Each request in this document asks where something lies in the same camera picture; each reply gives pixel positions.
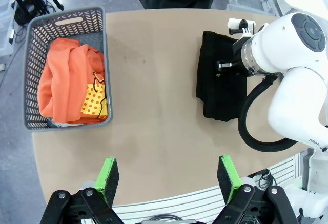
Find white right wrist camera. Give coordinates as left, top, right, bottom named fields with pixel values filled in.
left=227, top=17, right=257, bottom=35

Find orange printed garment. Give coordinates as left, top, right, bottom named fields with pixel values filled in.
left=37, top=38, right=110, bottom=125

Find black trousers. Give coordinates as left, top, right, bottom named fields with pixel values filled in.
left=195, top=30, right=248, bottom=123

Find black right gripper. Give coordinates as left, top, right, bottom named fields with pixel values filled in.
left=216, top=36, right=251, bottom=78

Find black coiled cable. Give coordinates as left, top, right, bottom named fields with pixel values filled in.
left=14, top=0, right=39, bottom=25

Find grey knit garment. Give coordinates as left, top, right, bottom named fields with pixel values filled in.
left=47, top=117, right=85, bottom=128

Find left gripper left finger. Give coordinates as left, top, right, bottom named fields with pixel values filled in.
left=40, top=157, right=124, bottom=224

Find grey plastic basket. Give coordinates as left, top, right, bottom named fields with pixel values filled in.
left=23, top=5, right=114, bottom=132

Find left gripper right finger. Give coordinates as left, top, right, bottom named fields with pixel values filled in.
left=212, top=154, right=298, bottom=224

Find black right arm hose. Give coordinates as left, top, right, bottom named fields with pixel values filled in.
left=237, top=76, right=304, bottom=153

